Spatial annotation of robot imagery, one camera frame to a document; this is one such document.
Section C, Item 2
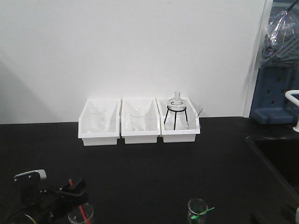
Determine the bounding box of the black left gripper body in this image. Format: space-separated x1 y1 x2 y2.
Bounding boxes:
14 181 63 216

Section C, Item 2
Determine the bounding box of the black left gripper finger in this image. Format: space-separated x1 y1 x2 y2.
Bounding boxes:
46 195 89 223
59 179 86 196

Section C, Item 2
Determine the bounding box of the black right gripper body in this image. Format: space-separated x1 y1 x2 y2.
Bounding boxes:
250 205 299 224

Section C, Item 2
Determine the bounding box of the red plastic spoon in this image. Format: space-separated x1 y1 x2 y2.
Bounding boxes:
69 179 88 224

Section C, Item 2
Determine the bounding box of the green plastic spoon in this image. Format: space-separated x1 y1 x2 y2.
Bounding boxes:
191 207 215 220

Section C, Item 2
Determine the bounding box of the front left glass beaker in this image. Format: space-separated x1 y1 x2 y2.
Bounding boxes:
68 203 94 224

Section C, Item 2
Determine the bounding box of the black lab sink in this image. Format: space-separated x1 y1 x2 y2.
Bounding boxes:
246 136 299 195

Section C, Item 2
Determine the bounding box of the left white plastic bin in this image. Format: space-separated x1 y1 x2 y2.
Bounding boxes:
78 99 121 146

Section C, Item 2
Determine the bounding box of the white plastic bin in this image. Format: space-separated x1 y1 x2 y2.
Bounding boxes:
78 99 121 146
121 98 161 144
156 98 200 143

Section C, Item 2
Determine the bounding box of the glass beaker in left bin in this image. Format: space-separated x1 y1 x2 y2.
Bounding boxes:
88 105 106 133

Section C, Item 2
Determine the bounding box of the glass beaker in bin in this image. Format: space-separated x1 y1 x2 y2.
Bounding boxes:
88 105 106 133
129 109 147 131

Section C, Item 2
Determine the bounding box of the middle white plastic bin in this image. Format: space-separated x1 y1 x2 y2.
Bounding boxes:
121 98 161 144

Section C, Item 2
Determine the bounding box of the glass beaker in middle bin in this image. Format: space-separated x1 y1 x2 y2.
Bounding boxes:
129 109 147 131

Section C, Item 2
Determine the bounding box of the front right glass beaker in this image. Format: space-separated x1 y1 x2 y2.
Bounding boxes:
187 198 208 224

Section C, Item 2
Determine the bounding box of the blue pegboard drying rack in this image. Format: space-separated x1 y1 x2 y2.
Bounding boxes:
249 67 299 124

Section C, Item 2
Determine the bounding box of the right white plastic bin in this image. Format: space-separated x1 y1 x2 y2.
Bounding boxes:
156 98 200 143

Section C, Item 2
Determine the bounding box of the white faucet pipe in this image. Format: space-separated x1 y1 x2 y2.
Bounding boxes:
285 90 299 133

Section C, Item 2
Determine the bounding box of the round glass flask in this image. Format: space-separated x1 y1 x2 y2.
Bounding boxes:
167 91 186 112

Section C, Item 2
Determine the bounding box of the glass tube in right bin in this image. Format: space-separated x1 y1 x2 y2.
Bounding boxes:
187 105 203 129

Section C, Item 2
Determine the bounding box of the clear plastic bag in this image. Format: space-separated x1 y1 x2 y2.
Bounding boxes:
260 0 299 70

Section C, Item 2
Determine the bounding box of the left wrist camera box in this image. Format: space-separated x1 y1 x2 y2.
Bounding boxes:
14 169 47 182

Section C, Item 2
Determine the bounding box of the black wire tripod stand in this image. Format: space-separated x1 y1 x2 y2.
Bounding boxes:
163 106 189 131

